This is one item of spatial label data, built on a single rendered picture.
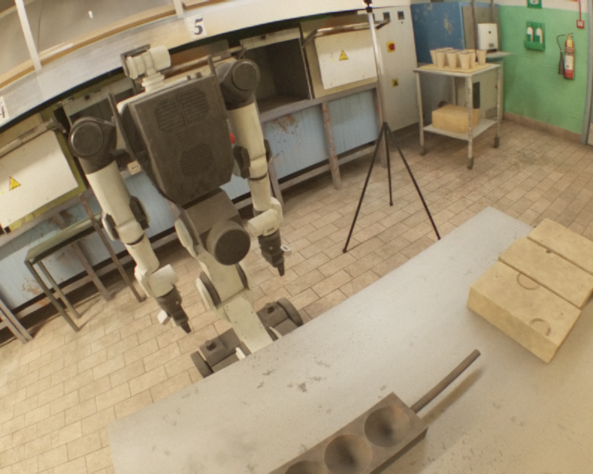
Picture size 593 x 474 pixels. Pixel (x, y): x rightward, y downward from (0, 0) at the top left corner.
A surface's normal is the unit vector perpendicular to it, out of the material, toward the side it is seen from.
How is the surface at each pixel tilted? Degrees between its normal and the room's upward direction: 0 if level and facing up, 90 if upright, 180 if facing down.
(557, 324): 0
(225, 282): 86
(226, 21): 80
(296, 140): 90
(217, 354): 45
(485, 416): 0
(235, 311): 60
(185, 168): 105
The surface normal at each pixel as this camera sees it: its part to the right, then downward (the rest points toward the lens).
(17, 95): 0.44, 0.27
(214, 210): 0.26, -0.30
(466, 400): -0.20, -0.80
